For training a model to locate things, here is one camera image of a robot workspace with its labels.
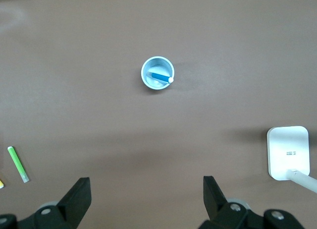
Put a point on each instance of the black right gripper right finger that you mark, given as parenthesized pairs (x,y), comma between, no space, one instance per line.
(218,209)

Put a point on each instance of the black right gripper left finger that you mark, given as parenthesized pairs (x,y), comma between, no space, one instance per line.
(71,204)

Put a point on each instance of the blue marker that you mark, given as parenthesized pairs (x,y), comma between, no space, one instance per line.
(161,77)

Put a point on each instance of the green marker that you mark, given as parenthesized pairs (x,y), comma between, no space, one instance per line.
(17,163)

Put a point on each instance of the yellow marker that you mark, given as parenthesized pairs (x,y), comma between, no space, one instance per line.
(1,184)

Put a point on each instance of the white lamp stand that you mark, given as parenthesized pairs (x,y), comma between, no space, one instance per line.
(287,144)

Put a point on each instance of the light blue cup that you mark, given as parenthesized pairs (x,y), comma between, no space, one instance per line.
(156,86)

